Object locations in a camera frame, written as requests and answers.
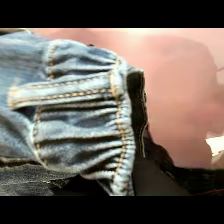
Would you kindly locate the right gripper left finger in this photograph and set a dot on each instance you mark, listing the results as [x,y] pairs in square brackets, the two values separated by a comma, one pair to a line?
[83,188]

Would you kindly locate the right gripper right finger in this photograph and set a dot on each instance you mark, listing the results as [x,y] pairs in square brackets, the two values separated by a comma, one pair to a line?
[150,181]

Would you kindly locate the blue jeans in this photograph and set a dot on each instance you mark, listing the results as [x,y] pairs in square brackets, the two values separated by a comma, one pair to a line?
[73,110]

